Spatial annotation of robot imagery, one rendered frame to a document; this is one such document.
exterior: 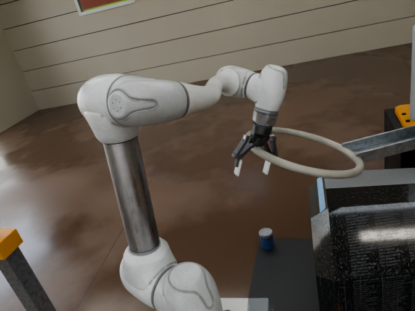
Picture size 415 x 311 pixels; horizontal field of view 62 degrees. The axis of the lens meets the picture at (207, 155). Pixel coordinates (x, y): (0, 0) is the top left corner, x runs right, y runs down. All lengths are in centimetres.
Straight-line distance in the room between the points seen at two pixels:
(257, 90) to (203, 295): 70
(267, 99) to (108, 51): 743
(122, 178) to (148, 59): 727
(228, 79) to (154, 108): 51
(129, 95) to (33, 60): 877
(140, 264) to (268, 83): 73
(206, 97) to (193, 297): 55
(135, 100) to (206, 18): 699
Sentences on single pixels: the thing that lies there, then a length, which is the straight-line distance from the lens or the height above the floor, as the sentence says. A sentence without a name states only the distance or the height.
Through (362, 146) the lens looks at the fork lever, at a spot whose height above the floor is 107.
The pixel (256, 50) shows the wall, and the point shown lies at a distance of 775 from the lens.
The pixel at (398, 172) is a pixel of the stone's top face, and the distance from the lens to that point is 201.
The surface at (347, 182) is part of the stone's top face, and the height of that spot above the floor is 80.
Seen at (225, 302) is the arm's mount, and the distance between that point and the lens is 133.
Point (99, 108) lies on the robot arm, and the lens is 93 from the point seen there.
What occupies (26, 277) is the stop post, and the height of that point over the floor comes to 84.
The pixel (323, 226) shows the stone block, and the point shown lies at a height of 73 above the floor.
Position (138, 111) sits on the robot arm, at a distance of 80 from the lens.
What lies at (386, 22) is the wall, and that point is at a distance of 798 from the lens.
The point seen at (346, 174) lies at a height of 114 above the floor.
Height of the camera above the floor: 184
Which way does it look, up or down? 25 degrees down
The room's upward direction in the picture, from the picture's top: 14 degrees counter-clockwise
